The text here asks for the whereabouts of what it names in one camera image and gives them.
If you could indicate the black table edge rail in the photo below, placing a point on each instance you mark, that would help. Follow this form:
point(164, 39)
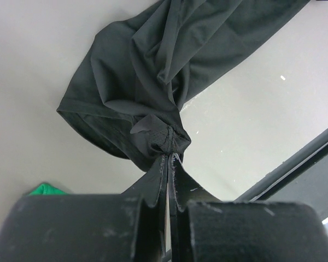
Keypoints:
point(303, 178)

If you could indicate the green folded t shirt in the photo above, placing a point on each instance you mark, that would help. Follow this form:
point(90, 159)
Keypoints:
point(45, 189)

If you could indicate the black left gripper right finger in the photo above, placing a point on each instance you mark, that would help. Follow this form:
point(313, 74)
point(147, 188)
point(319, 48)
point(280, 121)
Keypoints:
point(203, 228)

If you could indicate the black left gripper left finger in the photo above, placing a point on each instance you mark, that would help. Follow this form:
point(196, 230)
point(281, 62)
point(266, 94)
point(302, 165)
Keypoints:
point(90, 227)

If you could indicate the black t shirt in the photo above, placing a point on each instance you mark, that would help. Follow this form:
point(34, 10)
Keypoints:
point(127, 93)

